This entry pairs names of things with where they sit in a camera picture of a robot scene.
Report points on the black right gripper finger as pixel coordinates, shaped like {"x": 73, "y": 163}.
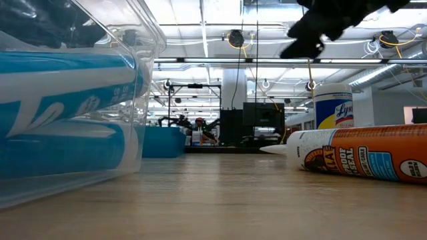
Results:
{"x": 302, "y": 49}

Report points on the blue white silicone tube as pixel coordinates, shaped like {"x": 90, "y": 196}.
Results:
{"x": 66, "y": 86}
{"x": 66, "y": 153}

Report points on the orange sealant caulk tube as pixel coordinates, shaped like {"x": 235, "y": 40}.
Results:
{"x": 367, "y": 153}

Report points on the black background robot arm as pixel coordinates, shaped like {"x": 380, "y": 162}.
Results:
{"x": 211, "y": 126}
{"x": 177, "y": 120}

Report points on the Lysol wipes canister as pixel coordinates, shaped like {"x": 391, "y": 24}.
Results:
{"x": 333, "y": 106}

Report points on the black background monitor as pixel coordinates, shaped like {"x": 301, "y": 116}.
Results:
{"x": 263, "y": 115}

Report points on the black tall cabinet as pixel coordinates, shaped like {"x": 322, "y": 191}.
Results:
{"x": 231, "y": 128}

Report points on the person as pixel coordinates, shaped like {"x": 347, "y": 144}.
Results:
{"x": 200, "y": 121}

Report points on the white bottle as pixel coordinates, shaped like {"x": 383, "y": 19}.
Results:
{"x": 197, "y": 138}

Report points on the blue plastic tray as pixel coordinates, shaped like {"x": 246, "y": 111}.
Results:
{"x": 163, "y": 143}

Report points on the clear plastic container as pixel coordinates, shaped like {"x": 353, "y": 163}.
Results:
{"x": 66, "y": 193}

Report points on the silver ventilation duct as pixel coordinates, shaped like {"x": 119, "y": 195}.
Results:
{"x": 373, "y": 75}

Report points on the long ceiling light rail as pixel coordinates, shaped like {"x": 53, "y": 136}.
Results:
{"x": 213, "y": 60}

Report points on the black background robot frame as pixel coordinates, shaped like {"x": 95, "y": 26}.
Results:
{"x": 195, "y": 85}

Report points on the dark wall screen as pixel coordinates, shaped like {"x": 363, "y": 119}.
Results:
{"x": 419, "y": 115}

